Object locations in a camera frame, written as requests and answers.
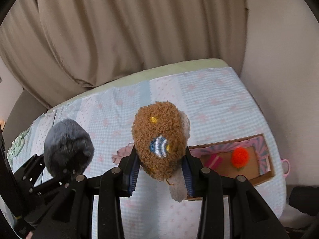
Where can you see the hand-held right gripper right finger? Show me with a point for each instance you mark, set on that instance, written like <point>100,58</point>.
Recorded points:
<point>188,179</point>

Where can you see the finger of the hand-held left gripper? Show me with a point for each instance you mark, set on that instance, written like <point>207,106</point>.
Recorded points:
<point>30,169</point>
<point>47,185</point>

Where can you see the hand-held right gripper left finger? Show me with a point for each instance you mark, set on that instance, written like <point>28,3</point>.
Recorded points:
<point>132,175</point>

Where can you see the grey furry microphone cover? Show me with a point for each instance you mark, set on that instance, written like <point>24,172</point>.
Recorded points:
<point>68,147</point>

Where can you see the brown and white plush toy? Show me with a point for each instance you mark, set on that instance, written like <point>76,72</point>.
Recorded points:
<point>159,129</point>

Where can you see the pink striped soft block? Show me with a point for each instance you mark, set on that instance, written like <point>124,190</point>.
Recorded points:
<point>211,161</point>

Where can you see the small pink cloth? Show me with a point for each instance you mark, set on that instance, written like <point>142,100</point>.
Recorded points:
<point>122,153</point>

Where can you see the pale green cloth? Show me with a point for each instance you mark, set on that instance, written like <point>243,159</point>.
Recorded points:
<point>18,143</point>

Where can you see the orange pompom ball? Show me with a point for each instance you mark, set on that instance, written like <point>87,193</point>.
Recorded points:
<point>240,157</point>

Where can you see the cardboard box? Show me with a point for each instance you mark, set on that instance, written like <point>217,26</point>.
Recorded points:
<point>254,171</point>

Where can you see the light blue checked blanket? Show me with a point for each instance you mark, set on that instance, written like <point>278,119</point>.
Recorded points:
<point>211,104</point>

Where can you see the pale green mattress sheet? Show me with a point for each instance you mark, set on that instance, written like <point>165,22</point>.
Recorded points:
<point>174,67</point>

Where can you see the dark cloth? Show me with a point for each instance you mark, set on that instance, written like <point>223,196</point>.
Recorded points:
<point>302,199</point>

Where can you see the beige curtain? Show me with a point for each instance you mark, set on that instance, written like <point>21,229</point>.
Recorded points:
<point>124,29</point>

